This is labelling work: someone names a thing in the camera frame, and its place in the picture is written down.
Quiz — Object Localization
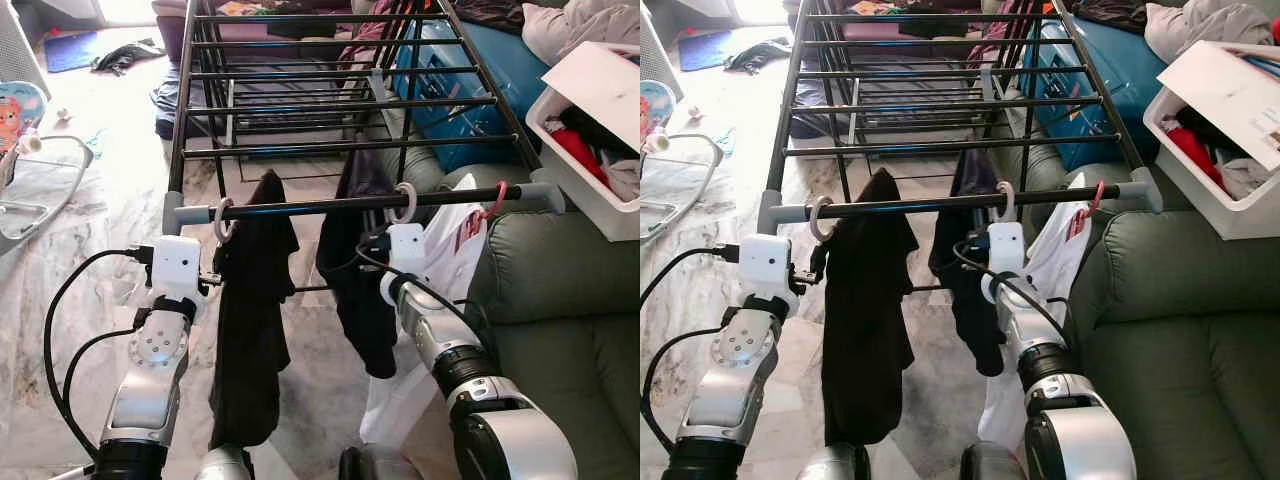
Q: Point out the blue hard case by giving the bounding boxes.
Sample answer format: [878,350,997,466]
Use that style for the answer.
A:
[388,18,553,173]
[1018,18,1163,173]

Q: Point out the grey robot leg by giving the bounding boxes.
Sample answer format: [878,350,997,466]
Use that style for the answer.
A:
[336,443,423,480]
[193,443,258,480]
[958,438,1033,480]
[793,443,868,480]

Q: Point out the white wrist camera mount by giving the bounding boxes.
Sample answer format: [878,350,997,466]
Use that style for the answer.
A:
[984,221,1027,283]
[149,234,205,301]
[384,221,430,283]
[737,234,795,301]

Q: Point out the grey slatted panel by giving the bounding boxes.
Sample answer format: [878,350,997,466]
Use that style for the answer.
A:
[0,0,53,101]
[640,0,687,101]

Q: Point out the dark purple garment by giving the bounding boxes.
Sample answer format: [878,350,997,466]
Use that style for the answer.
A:
[316,148,403,381]
[926,146,1008,381]

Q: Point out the red cloth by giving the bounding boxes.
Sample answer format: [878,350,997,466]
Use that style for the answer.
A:
[1163,124,1228,193]
[546,126,608,188]

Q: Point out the pale pink plastic hanger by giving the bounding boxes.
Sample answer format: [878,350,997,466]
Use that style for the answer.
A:
[993,179,1020,225]
[211,196,240,246]
[391,181,420,225]
[806,194,838,246]

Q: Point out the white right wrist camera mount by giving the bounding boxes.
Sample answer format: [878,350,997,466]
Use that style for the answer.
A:
[384,221,430,283]
[984,221,1027,283]

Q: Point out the cartoon print toy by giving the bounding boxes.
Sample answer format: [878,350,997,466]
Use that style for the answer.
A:
[0,80,50,153]
[640,78,678,143]

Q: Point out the dark green sofa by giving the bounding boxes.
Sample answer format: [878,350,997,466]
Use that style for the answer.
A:
[998,100,1280,480]
[373,100,641,480]

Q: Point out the red plastic hanger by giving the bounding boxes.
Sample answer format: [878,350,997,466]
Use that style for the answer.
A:
[453,178,510,253]
[1063,178,1110,243]

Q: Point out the black cloth in box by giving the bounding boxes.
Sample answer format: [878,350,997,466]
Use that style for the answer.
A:
[1173,103,1263,163]
[558,103,641,163]

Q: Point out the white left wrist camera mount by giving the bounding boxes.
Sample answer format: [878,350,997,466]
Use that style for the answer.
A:
[737,234,795,301]
[149,234,205,301]

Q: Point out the dark blue mattress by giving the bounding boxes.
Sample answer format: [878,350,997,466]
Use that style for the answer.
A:
[148,8,396,143]
[800,10,1001,141]

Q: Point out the white baby bouncer seat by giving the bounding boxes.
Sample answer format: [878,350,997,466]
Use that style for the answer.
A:
[0,133,98,258]
[640,130,728,248]

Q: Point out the white garment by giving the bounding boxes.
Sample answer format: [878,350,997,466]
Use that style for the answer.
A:
[358,173,493,448]
[976,170,1103,453]

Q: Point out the black metal drying rack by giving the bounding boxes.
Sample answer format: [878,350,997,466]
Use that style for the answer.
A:
[757,0,1166,301]
[163,0,568,301]

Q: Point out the crumpled black cloth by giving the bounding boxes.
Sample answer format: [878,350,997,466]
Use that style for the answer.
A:
[723,37,798,77]
[90,37,168,78]

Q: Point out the white storage box with lid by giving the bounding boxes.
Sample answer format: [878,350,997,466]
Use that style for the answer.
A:
[523,40,641,243]
[1140,40,1280,243]

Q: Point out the blue floor mat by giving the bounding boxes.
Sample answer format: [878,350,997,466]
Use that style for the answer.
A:
[678,29,738,74]
[41,29,103,75]

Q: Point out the grey robot right leg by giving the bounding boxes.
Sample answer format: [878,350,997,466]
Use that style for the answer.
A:
[336,443,423,480]
[958,438,1033,480]

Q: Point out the grey robot left leg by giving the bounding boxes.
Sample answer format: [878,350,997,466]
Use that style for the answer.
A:
[793,443,868,480]
[193,443,258,480]

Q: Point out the grey cloth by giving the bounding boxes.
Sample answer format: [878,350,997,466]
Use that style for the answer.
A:
[598,158,641,203]
[1218,153,1280,203]

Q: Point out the long black garment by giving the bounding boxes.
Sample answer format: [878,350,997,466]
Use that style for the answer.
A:
[206,168,303,453]
[808,166,921,448]

